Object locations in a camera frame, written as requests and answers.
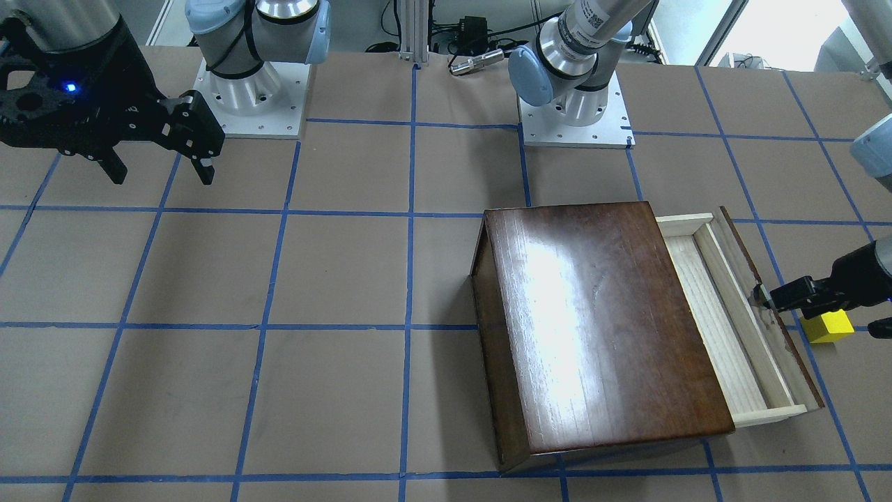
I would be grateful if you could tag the wooden drawer with white handle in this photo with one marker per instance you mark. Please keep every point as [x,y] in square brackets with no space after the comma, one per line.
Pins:
[762,375]

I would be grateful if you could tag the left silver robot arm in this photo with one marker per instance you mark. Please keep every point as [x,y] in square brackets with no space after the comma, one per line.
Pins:
[771,146]

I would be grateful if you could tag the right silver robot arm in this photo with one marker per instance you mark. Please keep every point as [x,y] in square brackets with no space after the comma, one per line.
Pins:
[257,54]

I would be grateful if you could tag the dark wooden drawer cabinet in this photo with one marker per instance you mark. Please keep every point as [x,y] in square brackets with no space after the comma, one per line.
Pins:
[589,343]

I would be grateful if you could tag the yellow cube block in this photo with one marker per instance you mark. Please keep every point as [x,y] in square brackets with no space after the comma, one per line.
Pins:
[828,327]

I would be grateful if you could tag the silver metal cylinder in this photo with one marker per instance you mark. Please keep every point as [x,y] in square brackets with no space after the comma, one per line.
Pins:
[476,63]

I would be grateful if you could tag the black power adapter brick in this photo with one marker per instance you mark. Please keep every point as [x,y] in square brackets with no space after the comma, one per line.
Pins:
[472,34]

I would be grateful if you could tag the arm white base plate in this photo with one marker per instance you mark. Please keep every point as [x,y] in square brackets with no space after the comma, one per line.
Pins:
[271,104]
[581,119]

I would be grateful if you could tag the aluminium frame post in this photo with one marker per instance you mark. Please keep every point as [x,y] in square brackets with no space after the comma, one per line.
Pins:
[413,31]

